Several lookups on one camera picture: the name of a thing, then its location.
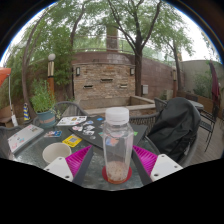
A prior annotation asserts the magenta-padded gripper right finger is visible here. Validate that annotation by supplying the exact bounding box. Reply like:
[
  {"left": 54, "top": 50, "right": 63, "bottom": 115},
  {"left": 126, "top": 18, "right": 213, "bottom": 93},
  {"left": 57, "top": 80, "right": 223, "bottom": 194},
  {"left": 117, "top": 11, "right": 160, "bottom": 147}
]
[{"left": 131, "top": 143, "right": 184, "bottom": 186}]

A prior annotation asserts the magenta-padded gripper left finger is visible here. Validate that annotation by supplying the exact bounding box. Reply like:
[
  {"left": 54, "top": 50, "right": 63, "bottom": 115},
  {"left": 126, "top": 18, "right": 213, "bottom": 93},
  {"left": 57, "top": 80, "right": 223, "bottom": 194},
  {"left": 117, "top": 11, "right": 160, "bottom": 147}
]
[{"left": 43, "top": 144, "right": 95, "bottom": 186}]

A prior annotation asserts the clear plastic bottle white cap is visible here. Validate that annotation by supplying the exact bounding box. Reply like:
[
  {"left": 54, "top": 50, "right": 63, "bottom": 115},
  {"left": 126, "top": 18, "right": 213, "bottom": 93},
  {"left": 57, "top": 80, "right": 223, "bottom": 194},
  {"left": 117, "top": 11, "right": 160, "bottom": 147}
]
[{"left": 101, "top": 106, "right": 135, "bottom": 185}]

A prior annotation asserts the white ceramic mug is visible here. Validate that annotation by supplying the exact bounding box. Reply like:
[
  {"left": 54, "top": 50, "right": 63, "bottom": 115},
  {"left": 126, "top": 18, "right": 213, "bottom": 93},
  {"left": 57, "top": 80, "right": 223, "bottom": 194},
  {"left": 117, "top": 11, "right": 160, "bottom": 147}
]
[{"left": 42, "top": 142, "right": 73, "bottom": 165}]

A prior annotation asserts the yellow card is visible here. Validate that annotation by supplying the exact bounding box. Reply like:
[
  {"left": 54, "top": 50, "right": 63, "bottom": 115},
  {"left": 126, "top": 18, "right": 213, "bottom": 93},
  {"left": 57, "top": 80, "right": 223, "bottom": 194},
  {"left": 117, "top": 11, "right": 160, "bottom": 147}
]
[{"left": 62, "top": 133, "right": 83, "bottom": 148}]

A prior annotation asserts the small colourful card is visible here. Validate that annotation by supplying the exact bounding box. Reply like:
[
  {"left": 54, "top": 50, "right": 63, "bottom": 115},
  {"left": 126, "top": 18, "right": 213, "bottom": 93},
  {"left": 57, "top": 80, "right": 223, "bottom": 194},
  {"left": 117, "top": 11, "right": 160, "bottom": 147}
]
[{"left": 43, "top": 129, "right": 63, "bottom": 139}]

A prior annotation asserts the black jacket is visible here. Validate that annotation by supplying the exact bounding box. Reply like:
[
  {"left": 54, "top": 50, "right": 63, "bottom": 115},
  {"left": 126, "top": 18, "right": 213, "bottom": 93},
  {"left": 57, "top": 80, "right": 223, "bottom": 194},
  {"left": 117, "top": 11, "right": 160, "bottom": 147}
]
[{"left": 146, "top": 97, "right": 202, "bottom": 164}]

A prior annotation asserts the black laptop with stickers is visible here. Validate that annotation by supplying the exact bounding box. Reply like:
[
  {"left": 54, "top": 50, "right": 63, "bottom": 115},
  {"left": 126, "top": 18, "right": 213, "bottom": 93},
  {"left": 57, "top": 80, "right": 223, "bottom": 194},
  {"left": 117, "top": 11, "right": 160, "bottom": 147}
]
[{"left": 68, "top": 114, "right": 149, "bottom": 150}]

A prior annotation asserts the flat round red coaster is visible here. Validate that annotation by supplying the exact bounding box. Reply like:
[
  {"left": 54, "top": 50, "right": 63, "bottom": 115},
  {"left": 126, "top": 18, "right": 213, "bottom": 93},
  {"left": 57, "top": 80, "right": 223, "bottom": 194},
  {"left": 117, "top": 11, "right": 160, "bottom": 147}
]
[{"left": 101, "top": 165, "right": 133, "bottom": 185}]

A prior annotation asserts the silver laptop with stickers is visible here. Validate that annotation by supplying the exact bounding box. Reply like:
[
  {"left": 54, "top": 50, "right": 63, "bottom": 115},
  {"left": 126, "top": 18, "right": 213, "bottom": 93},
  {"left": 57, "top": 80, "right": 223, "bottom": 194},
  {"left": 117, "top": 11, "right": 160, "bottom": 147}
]
[{"left": 7, "top": 123, "right": 45, "bottom": 154}]

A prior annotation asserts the white sticker sheet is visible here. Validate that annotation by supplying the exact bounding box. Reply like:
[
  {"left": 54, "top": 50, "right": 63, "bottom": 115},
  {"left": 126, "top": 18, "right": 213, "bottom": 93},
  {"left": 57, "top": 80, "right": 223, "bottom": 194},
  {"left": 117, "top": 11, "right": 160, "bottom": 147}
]
[{"left": 55, "top": 115, "right": 88, "bottom": 127}]

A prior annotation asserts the yellow blue striped cone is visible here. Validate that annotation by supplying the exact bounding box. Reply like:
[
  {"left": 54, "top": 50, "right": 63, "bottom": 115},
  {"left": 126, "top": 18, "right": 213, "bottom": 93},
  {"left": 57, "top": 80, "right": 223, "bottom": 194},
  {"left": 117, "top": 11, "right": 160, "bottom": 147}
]
[{"left": 22, "top": 102, "right": 31, "bottom": 122}]

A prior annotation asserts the black metal chair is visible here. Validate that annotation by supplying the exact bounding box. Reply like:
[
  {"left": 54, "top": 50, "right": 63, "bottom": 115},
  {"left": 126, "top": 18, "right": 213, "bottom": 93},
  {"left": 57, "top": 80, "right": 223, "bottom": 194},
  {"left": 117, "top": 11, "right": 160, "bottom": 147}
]
[{"left": 199, "top": 106, "right": 221, "bottom": 153}]

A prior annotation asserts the white pole stand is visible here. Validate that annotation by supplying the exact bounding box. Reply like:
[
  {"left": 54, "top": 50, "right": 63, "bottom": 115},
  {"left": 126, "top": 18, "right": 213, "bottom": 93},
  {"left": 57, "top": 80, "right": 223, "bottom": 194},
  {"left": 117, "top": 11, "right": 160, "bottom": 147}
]
[{"left": 7, "top": 73, "right": 19, "bottom": 127}]

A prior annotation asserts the green plant in blue pot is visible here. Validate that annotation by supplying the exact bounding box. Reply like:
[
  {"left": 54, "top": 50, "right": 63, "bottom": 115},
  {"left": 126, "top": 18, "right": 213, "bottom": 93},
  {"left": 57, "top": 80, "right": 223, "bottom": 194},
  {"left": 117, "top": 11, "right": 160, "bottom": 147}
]
[{"left": 30, "top": 79, "right": 58, "bottom": 129}]

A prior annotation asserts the wooden bench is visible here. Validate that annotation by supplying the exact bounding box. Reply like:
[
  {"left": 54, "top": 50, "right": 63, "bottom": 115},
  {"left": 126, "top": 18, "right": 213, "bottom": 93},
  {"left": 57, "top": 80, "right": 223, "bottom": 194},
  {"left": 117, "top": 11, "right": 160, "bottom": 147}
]
[{"left": 0, "top": 104, "right": 15, "bottom": 125}]

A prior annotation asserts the large branching tree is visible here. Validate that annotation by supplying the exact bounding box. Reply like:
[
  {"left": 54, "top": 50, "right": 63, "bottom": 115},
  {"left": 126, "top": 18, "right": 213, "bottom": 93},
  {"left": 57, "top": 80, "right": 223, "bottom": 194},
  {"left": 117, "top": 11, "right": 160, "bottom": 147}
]
[{"left": 106, "top": 0, "right": 164, "bottom": 98}]

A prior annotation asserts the thin dark tree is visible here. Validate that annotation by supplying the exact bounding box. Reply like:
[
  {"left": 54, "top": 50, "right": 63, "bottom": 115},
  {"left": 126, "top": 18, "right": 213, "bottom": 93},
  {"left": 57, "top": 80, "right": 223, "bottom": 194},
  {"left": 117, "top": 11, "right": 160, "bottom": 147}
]
[{"left": 166, "top": 36, "right": 184, "bottom": 92}]

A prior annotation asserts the closed maroon umbrella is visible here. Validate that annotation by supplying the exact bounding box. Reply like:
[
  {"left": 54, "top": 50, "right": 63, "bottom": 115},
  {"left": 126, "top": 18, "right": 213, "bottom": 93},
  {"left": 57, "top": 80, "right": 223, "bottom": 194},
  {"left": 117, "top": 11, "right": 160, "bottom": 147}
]
[{"left": 208, "top": 59, "right": 222, "bottom": 111}]

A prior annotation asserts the slender leaning tree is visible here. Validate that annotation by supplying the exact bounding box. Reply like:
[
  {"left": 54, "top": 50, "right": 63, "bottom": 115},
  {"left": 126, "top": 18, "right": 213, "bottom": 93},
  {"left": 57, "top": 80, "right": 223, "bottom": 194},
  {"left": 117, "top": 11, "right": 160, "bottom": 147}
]
[{"left": 21, "top": 19, "right": 48, "bottom": 119}]

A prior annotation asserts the orange patio umbrella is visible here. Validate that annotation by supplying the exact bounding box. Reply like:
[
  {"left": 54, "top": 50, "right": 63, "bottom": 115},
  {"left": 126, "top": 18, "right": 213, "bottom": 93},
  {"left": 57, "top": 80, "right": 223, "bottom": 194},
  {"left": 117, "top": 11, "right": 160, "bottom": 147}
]
[{"left": 0, "top": 67, "right": 12, "bottom": 88}]

